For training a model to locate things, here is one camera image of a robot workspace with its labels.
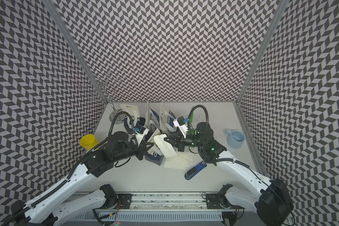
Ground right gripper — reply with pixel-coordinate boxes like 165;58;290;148
164;130;205;153

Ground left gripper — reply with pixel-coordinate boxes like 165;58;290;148
113;140;154;163

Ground blue black stapler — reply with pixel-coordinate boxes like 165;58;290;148
184;161;207;180

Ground cream paper receipt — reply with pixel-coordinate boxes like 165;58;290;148
153;134;177;158

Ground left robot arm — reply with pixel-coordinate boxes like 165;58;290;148
4;131;154;226

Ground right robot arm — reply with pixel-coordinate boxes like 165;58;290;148
164;122;295;226

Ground green white bag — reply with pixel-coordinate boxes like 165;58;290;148
187;105;196;138

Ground yellow plastic cup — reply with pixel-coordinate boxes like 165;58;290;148
80;134;99;151

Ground light blue mug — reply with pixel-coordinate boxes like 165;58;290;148
225;130;246;149

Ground cream receipt pile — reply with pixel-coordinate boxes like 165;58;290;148
164;152;195;170

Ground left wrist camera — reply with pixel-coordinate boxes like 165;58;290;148
134;126;147;146

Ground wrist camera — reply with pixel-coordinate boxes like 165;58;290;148
134;126;147;146
173;116;189;138

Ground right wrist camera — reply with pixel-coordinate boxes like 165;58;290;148
173;116;189;138

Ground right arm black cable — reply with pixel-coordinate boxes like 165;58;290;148
187;105;210;136

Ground metal wire mug tree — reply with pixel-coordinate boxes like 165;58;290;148
79;72;122;122

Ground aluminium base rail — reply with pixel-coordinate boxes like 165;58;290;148
49;191;289;226

